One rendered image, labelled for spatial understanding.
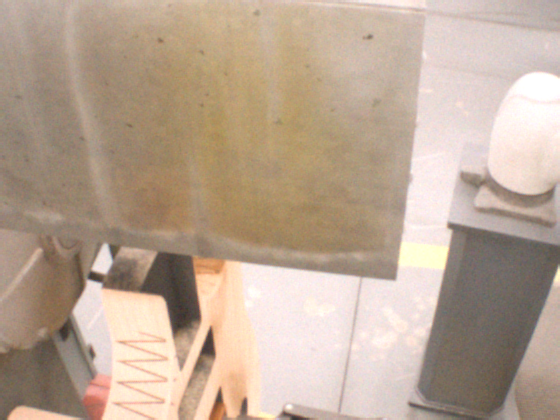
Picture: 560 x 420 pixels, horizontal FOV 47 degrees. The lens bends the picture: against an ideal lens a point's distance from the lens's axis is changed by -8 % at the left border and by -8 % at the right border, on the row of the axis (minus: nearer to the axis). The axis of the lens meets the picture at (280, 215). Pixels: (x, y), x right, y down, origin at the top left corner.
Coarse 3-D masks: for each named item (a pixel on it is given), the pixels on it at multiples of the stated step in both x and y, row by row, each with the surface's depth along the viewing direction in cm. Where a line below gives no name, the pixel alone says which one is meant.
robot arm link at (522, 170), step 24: (528, 96) 120; (552, 96) 118; (504, 120) 125; (528, 120) 120; (552, 120) 118; (504, 144) 127; (528, 144) 122; (552, 144) 121; (504, 168) 129; (528, 168) 126; (552, 168) 124; (528, 192) 130
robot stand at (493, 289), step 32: (448, 224) 134; (480, 224) 133; (512, 224) 133; (448, 256) 146; (480, 256) 139; (512, 256) 136; (544, 256) 133; (448, 288) 150; (480, 288) 145; (512, 288) 142; (544, 288) 141; (448, 320) 155; (480, 320) 152; (512, 320) 148; (448, 352) 163; (480, 352) 159; (512, 352) 155; (416, 384) 184; (448, 384) 172; (480, 384) 168; (480, 416) 175
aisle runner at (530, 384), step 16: (544, 304) 205; (544, 320) 200; (544, 336) 196; (528, 352) 192; (544, 352) 191; (528, 368) 188; (544, 368) 187; (528, 384) 184; (544, 384) 183; (528, 400) 180; (544, 400) 179; (528, 416) 176; (544, 416) 175
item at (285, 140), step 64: (0, 0) 26; (64, 0) 25; (128, 0) 25; (192, 0) 24; (256, 0) 24; (320, 0) 24; (384, 0) 24; (0, 64) 28; (64, 64) 28; (128, 64) 27; (192, 64) 26; (256, 64) 26; (320, 64) 25; (384, 64) 25; (0, 128) 31; (64, 128) 30; (128, 128) 29; (192, 128) 29; (256, 128) 28; (320, 128) 27; (384, 128) 27; (0, 192) 34; (64, 192) 33; (128, 192) 32; (192, 192) 31; (256, 192) 30; (320, 192) 30; (384, 192) 29; (256, 256) 33; (320, 256) 32; (384, 256) 32
